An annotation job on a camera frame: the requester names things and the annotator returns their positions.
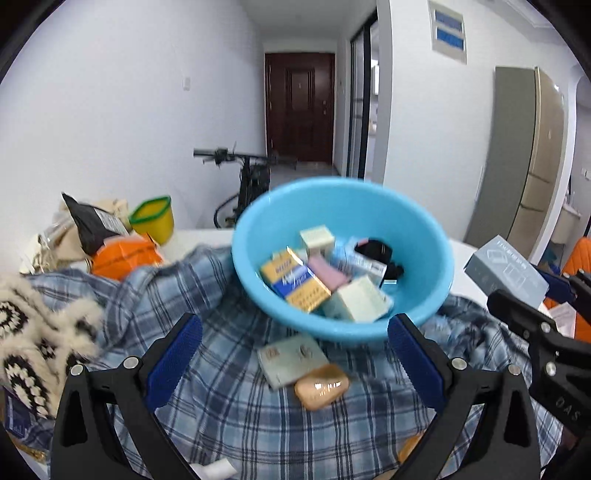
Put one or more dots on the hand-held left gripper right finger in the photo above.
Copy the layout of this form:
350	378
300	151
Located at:
415	360

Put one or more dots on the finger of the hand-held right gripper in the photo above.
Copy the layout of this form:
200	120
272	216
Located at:
556	286
549	360

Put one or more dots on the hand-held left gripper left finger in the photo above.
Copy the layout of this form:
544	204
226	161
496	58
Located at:
173	364

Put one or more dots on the grey cardboard box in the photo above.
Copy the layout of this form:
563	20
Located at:
503	270

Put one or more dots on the black plush toy pink paw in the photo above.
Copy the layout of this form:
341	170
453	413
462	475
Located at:
376	251

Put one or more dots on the pink plastic cup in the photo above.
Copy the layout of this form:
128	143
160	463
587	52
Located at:
330	274

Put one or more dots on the gold and blue cigarette pack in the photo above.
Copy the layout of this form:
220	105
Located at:
295	281

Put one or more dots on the blue plastic basin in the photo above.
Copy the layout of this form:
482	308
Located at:
258	230

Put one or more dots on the orange chair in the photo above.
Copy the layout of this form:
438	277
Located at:
579	258

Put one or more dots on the blue plaid shirt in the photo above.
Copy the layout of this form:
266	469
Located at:
221	392

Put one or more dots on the amber translucent soap box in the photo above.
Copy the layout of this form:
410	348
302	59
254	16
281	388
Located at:
321	387

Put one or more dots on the small blue white box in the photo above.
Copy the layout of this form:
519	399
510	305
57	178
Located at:
369	267

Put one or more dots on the white plastic bottle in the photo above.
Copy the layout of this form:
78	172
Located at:
214	470

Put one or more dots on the orange packet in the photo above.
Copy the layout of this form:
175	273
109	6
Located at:
124	258

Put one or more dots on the pale green wrapped packet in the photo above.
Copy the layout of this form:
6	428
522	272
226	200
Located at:
291	360

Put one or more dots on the gold grey refrigerator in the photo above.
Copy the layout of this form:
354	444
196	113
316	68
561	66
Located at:
517	161

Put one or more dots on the yellow cup green rim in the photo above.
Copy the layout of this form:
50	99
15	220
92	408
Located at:
154	224

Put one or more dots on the black white crochet fur garment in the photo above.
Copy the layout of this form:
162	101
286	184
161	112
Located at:
27	332

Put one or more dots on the small cream box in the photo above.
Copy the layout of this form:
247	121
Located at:
317	237

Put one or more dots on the dark blue box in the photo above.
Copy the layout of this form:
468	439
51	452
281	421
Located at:
18	415

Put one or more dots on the black snack bag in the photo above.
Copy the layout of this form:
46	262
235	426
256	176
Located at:
92	221

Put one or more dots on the gold yellow packet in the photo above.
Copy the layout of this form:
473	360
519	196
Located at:
32	453

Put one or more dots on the beige fabric bag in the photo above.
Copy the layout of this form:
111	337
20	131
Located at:
60	240

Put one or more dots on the black bicycle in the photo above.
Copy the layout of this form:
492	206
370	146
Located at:
251	180

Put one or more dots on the black framed glass door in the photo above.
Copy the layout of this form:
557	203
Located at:
358	92

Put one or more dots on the dark brown door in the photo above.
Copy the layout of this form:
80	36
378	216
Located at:
300	106

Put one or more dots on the white wall electrical panel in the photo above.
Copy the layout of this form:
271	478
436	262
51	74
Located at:
448	32

